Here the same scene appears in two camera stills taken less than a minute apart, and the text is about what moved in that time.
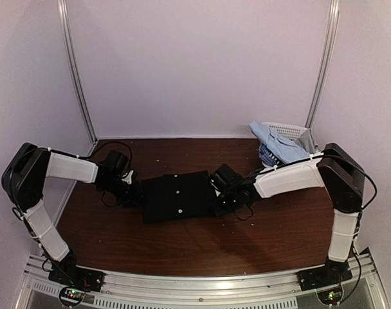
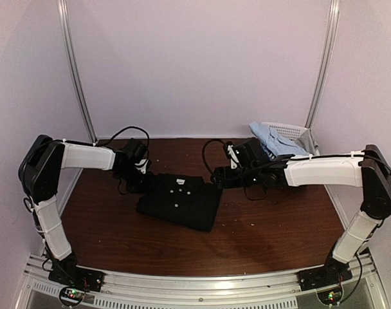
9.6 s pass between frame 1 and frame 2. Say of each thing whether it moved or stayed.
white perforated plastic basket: stayed
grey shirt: stayed
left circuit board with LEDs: stayed
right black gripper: moved
